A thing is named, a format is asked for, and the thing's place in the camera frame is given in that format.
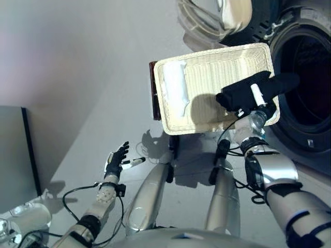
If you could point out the grey cabinet with dark edge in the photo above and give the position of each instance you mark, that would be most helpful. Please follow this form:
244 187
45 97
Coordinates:
13 155

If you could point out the black cloth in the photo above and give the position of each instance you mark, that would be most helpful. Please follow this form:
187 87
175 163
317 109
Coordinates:
240 95

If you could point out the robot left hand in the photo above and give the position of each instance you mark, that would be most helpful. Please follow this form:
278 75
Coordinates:
113 162

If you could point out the silver robot leg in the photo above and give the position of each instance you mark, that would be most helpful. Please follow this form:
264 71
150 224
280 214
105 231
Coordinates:
223 201
150 196

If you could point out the white cloth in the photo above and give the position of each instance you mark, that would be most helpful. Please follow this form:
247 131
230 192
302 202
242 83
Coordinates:
175 85

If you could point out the dark grey washing machine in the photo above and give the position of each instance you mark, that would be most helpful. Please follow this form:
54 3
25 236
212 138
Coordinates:
320 23

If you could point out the silver robot torso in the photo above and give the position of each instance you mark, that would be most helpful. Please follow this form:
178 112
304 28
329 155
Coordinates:
186 240

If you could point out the silver robot right leg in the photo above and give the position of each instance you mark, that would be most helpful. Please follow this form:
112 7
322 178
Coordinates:
223 201

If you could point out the dark brown stool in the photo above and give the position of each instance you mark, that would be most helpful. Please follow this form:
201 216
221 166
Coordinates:
155 103

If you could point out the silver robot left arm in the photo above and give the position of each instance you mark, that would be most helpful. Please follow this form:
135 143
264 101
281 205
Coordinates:
104 199

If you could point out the round glass washer door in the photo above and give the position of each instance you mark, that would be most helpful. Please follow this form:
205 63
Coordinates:
207 20

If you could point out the cream wicker tray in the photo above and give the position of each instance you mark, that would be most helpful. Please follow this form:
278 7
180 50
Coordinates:
214 72

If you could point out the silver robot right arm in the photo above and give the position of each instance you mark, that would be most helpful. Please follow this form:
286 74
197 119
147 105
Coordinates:
279 170

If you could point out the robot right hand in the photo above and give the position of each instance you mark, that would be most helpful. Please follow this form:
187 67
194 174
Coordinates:
258 94

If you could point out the silver robot left leg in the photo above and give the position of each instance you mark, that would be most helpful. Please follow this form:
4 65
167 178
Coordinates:
150 196

